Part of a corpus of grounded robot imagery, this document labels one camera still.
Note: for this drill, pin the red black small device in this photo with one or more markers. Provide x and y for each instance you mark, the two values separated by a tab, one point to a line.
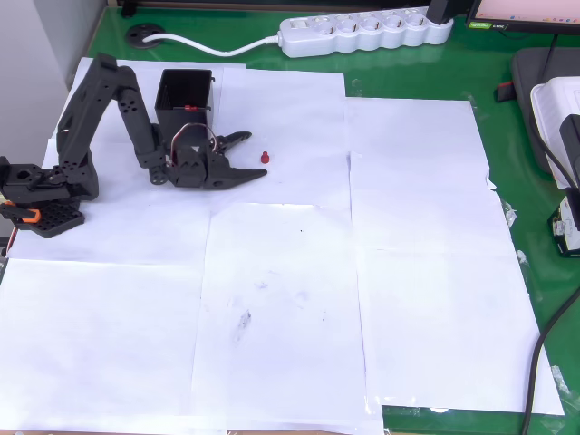
504	92

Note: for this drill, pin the white power strip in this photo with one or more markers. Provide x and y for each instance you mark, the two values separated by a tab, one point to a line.
362	34

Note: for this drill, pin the black square bin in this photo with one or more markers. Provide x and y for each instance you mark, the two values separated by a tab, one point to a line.
190	90

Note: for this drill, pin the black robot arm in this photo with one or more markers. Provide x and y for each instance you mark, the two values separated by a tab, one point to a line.
131	118

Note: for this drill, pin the black clamp foot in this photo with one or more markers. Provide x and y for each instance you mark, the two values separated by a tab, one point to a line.
128	8

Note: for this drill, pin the white plastic container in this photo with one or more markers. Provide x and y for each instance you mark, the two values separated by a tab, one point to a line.
550	109

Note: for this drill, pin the black power plug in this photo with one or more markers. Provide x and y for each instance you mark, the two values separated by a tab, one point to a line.
439	10

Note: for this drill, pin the computer monitor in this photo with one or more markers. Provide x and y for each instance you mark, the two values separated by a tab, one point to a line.
525	16

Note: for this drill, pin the orange table clamp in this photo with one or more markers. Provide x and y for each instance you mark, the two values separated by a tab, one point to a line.
25	214

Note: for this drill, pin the black device on container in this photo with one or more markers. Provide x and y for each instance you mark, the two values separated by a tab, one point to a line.
571	145

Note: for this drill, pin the white paper sheet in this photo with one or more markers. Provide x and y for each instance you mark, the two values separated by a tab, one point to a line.
430	213
408	127
99	344
149	226
448	331
294	118
281	317
145	68

